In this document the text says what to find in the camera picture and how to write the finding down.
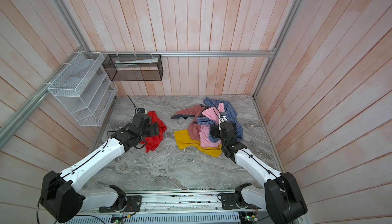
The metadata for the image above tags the maroon cloth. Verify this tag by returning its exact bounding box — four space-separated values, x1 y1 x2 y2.
171 104 207 141

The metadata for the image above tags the aluminium frame rail back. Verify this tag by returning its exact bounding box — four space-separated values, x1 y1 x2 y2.
97 50 275 58

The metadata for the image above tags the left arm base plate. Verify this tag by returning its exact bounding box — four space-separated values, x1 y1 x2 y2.
99 195 143 213

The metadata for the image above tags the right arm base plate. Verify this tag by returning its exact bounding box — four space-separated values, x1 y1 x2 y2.
217 192 248 210

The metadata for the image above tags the black mesh basket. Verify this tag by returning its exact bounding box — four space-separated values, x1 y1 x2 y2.
103 53 164 82

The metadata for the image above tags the white wire mesh shelf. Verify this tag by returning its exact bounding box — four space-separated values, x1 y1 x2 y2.
48 52 117 127

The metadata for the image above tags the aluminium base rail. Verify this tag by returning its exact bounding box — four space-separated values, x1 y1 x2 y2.
68 189 273 224

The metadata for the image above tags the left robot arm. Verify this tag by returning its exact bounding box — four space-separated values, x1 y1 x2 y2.
37 109 160 224

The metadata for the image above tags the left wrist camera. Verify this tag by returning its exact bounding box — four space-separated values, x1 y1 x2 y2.
137 108 147 114

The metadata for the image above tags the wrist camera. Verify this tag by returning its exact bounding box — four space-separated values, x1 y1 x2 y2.
137 108 147 114
219 112 229 123

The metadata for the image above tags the red cloth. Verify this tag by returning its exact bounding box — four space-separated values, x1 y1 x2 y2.
142 111 167 153

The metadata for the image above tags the aluminium frame rail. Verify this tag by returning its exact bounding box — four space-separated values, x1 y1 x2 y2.
1 45 86 149
97 50 275 58

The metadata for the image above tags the aluminium frame rail left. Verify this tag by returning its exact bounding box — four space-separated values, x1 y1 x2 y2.
1 45 86 149

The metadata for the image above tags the blue checkered cloth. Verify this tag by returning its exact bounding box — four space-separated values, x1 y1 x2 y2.
197 97 244 142

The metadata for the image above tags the pink cloth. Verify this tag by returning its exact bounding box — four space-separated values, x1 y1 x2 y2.
197 102 225 148

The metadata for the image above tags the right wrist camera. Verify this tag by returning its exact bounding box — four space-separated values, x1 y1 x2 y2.
219 112 229 123

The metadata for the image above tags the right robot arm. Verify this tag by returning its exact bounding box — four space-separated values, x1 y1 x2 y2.
211 121 308 224

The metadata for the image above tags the yellow cloth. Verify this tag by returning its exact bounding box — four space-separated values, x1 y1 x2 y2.
174 130 223 158

